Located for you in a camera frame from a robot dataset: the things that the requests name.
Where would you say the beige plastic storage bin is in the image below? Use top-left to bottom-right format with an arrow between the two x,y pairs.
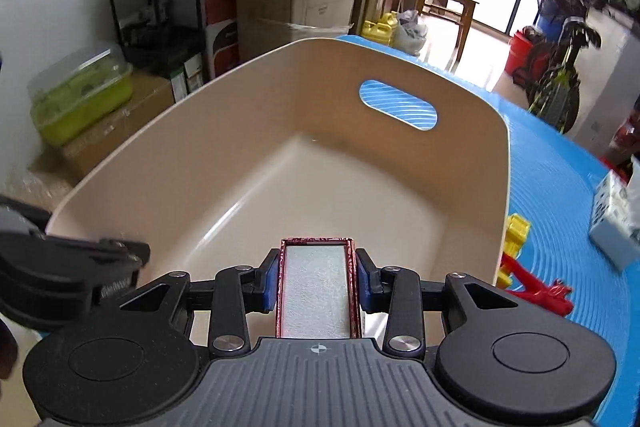
48,39 -> 510,283

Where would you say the brown printed cardboard box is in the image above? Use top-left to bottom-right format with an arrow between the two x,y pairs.
61,70 -> 175,179

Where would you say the wooden chair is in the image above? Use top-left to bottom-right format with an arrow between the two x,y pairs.
416,0 -> 478,65

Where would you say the blue silicone table mat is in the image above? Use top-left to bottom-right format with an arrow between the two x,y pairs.
337,33 -> 640,427

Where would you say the black metal shelf rack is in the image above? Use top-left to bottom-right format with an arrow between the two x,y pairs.
108,0 -> 208,79

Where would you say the red patterned gift box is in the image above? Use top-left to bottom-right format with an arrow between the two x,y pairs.
276,237 -> 361,339

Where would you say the green lidded plastic container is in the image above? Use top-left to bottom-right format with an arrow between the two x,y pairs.
27,42 -> 134,147

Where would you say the red white appliance box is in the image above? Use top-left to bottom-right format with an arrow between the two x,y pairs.
205,0 -> 240,78

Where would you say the red plastic bucket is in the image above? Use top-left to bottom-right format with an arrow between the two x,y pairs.
504,30 -> 534,76

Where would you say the green black bicycle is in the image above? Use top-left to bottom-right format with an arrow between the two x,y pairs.
525,0 -> 602,134

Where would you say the blue white tissue box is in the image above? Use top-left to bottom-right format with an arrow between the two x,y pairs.
589,157 -> 639,272

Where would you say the red yellow toy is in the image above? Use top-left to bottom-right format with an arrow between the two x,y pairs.
496,213 -> 574,317

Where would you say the yellow plastic jug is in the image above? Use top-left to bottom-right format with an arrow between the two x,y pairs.
360,11 -> 399,46

